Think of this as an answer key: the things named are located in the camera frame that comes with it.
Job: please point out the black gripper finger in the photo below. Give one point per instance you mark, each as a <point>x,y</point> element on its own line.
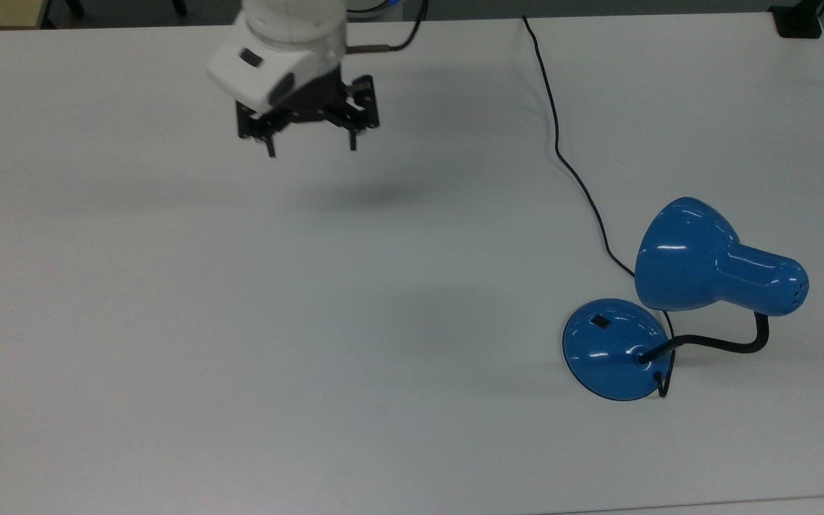
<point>254,125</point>
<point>362,107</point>

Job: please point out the black table clamp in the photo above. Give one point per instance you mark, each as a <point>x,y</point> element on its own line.
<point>798,21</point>

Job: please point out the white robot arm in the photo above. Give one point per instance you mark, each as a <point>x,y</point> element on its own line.
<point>283,43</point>

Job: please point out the black chair leg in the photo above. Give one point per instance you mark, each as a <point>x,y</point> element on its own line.
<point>76,7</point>
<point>179,6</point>

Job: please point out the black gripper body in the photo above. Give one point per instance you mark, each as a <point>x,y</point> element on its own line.
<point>312,96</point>

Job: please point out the blue desk lamp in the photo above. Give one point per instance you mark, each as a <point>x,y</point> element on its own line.
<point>698,261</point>

